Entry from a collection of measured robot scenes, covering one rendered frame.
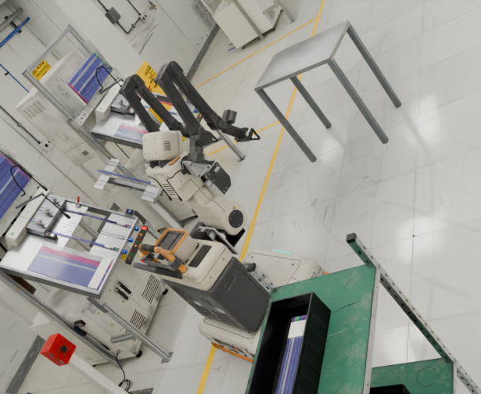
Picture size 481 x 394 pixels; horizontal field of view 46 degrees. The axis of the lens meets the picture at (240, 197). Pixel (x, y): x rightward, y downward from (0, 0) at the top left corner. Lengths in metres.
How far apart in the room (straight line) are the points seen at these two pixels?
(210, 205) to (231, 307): 0.56
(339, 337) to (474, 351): 1.09
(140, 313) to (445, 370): 2.62
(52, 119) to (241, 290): 2.58
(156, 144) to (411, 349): 1.63
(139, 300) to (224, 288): 1.53
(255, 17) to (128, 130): 3.50
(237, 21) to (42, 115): 3.73
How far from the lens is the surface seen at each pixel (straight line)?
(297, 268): 3.31
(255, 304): 3.12
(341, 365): 1.78
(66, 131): 5.01
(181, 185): 2.96
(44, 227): 4.11
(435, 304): 3.05
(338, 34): 4.12
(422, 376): 2.41
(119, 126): 4.93
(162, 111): 3.29
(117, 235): 4.08
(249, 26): 7.96
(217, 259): 2.94
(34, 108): 5.01
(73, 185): 6.49
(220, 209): 3.12
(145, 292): 4.48
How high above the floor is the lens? 2.23
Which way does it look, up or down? 27 degrees down
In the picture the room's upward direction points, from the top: 42 degrees counter-clockwise
